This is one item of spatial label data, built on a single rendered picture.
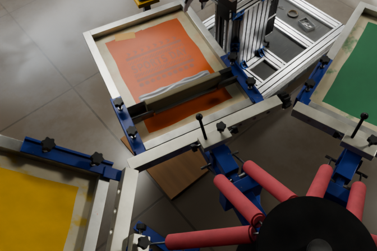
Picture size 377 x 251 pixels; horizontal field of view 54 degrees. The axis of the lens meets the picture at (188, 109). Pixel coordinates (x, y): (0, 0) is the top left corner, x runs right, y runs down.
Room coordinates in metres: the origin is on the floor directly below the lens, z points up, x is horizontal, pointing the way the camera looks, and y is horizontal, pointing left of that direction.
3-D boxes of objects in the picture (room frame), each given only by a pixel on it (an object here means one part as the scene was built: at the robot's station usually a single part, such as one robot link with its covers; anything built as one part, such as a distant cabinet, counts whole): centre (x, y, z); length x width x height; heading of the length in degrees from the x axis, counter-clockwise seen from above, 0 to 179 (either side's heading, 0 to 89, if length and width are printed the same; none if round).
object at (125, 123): (0.86, 0.26, 0.97); 0.30 x 0.05 x 0.07; 23
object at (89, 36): (1.19, 0.10, 0.97); 0.79 x 0.58 x 0.04; 23
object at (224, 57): (1.08, -0.25, 0.97); 0.30 x 0.05 x 0.07; 23
